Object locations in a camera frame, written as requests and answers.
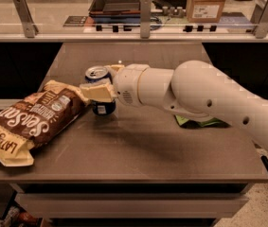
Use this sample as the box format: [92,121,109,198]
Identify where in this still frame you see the left metal glass bracket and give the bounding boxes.
[12,0,39,38]

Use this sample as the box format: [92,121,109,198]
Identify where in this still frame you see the blue pepsi can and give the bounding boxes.
[85,65,116,115]

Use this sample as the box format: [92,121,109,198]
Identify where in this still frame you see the right metal glass bracket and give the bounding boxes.
[253,0,268,39]

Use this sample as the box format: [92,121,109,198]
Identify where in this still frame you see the metal glass bracket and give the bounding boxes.
[12,0,39,38]
[140,0,152,39]
[253,0,268,39]

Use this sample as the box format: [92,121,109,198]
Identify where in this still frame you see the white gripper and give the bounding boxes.
[80,64,149,107]

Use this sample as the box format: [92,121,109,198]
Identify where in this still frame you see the open orange grey case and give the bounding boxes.
[89,0,140,16]

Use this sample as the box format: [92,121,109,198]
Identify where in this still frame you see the snack packets under table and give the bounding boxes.
[0,206,53,227]

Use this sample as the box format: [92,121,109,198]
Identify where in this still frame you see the green dang chip bag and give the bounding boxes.
[175,115,227,129]

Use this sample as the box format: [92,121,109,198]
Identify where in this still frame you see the cardboard box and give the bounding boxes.
[186,0,225,23]

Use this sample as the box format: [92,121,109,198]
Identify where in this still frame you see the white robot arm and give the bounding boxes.
[80,61,268,151]

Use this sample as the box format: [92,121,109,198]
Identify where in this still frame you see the grey table drawer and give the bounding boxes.
[15,194,248,218]

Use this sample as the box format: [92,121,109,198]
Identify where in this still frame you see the middle metal glass bracket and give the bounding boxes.
[140,0,152,39]

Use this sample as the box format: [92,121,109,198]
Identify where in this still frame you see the brown chip bag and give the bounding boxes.
[0,80,90,166]

